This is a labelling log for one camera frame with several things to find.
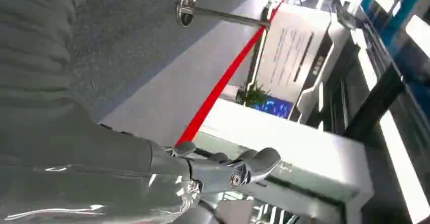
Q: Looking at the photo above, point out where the blue lit display screen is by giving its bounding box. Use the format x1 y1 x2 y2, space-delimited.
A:
253 96 294 120

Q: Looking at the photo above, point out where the black pillar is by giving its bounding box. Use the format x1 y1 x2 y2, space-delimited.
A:
342 63 407 140

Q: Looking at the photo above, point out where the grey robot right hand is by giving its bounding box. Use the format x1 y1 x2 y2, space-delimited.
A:
0 102 283 224

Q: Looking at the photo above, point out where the white printed sign board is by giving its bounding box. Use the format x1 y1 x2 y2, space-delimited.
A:
257 3 333 104

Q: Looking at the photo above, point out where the white reception counter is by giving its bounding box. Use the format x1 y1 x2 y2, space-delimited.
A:
192 98 375 224

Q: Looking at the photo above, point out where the red barrier belt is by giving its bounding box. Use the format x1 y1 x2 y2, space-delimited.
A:
174 0 292 147

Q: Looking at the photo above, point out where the chrome barrier stanchion post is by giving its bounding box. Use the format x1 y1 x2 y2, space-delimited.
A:
176 0 271 28

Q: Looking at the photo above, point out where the green potted plant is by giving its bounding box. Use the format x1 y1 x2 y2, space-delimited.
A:
237 81 271 108

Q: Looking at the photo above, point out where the ribbed grey right arm sleeve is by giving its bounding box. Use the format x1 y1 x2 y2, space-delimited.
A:
0 0 91 116

